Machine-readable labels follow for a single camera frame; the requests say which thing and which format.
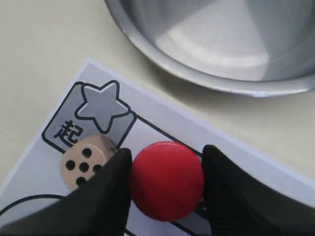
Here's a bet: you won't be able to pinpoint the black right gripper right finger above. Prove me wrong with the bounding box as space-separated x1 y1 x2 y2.
202 145 315 236

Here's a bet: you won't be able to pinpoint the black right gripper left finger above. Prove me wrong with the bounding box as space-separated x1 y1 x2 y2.
0 148 132 236

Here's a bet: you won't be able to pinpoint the wooden die black pips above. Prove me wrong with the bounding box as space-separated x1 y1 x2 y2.
61 135 117 190

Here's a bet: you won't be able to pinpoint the red cylinder game piece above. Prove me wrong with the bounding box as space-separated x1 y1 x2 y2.
129 141 205 221

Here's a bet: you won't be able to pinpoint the printed paper game board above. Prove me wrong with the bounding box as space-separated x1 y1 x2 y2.
0 59 315 236

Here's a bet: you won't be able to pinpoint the stainless steel round bowl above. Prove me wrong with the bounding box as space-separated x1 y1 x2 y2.
106 0 315 97

